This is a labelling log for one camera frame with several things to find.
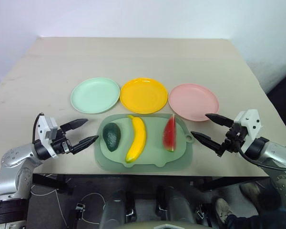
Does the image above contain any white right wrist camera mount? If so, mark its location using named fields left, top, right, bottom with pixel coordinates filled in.
left=233, top=109, right=263, bottom=153

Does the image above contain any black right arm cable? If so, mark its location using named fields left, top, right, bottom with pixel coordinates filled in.
left=236, top=140, right=286, bottom=173

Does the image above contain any thin white floor cable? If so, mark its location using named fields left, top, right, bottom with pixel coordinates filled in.
left=30, top=184, right=106, bottom=225

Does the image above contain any green pig-shaped silicone mat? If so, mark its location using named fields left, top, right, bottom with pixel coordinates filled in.
left=94, top=113, right=195, bottom=172

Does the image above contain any yellow plate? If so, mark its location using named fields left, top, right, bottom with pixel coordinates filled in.
left=119, top=77, right=169, bottom=115

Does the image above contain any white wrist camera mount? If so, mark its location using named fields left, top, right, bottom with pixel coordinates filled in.
left=233, top=109, right=263, bottom=153
left=36, top=114, right=59, bottom=158

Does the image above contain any pink plate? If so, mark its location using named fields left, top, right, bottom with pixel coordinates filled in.
left=168, top=83, right=220, bottom=122

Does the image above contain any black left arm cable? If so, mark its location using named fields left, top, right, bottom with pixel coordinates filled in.
left=32, top=113, right=45, bottom=144

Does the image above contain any yellow banana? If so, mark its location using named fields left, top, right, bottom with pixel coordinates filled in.
left=125, top=114, right=147, bottom=164

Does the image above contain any beige worn shoe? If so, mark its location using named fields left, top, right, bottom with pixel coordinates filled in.
left=215, top=198, right=235, bottom=225
left=239, top=182, right=262, bottom=204

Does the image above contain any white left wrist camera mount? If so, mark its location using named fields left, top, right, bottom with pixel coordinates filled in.
left=36, top=114, right=59, bottom=158

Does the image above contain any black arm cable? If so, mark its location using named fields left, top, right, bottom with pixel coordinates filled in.
left=236, top=140, right=286, bottom=173
left=32, top=113, right=45, bottom=144

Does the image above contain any black table frame bar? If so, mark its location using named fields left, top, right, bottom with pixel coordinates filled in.
left=190, top=176, right=270, bottom=192
left=31, top=173, right=74, bottom=194

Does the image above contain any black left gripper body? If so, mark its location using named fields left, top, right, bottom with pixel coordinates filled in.
left=50, top=127, right=73, bottom=156

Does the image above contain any dark blue trouser leg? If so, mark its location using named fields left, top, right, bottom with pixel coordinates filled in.
left=225, top=214, right=286, bottom=229

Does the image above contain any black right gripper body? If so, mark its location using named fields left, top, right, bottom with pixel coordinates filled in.
left=219, top=122, right=248, bottom=156

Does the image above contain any dark green avocado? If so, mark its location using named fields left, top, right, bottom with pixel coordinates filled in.
left=102, top=123, right=122, bottom=152

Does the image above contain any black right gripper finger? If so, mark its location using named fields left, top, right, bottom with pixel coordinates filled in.
left=190, top=130, right=224, bottom=157
left=204, top=113, right=235, bottom=127

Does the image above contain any red watermelon slice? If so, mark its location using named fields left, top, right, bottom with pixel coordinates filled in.
left=162, top=114, right=177, bottom=153

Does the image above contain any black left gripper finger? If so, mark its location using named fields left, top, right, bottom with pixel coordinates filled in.
left=59, top=118, right=89, bottom=132
left=70, top=135, right=100, bottom=155

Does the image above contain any dark grey rounded leg shape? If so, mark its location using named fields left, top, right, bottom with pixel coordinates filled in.
left=155, top=185, right=196, bottom=225
left=102, top=189, right=137, bottom=225

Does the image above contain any mint green plate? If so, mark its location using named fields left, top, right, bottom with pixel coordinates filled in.
left=70, top=76, right=121, bottom=115

